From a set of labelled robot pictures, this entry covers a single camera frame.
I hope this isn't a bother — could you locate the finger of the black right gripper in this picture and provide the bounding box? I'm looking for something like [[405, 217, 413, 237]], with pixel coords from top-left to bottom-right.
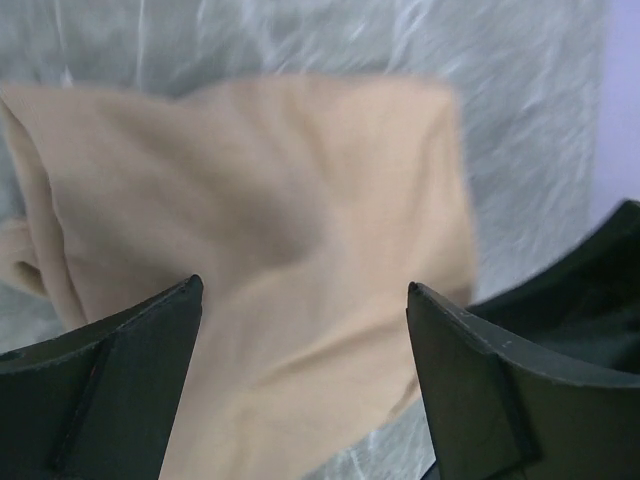
[[469, 200, 639, 374]]

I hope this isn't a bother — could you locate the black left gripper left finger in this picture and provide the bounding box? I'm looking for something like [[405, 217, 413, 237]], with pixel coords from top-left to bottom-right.
[[1, 275, 203, 480]]

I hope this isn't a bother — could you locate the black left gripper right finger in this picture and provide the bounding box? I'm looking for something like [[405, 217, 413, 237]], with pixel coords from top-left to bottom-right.
[[406, 283, 639, 479]]

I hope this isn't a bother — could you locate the beige t shirt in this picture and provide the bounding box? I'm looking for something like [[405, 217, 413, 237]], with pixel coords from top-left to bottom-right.
[[1, 75, 476, 479]]

